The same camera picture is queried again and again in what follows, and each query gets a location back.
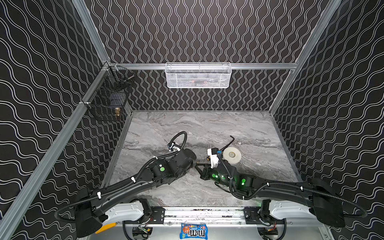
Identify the blue candy bag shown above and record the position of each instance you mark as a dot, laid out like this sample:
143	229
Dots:
194	231

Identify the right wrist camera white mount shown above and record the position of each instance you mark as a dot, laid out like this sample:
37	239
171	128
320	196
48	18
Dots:
213	155

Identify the white wire mesh basket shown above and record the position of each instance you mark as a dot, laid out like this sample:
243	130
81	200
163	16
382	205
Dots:
196	75

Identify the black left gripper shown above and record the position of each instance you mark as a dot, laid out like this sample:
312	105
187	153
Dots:
190	157

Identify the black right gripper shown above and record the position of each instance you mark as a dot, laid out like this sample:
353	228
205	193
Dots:
205	172

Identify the aluminium corner frame post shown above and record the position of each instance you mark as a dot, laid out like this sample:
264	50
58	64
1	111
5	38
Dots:
91	29

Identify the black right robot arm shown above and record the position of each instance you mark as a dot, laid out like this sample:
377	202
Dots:
322	202

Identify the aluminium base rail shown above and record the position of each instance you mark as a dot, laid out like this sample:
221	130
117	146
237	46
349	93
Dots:
171	216

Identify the brass object in basket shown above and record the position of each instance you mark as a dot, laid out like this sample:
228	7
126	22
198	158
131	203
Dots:
117	112

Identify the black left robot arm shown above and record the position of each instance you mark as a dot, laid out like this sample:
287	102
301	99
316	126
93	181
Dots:
89	211

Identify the black wire basket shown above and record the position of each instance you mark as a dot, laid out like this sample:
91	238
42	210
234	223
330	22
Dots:
112	91

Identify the black hex key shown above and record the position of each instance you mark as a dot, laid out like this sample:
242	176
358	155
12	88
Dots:
227	145

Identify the white tape roll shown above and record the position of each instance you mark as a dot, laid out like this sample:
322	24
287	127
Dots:
232	155

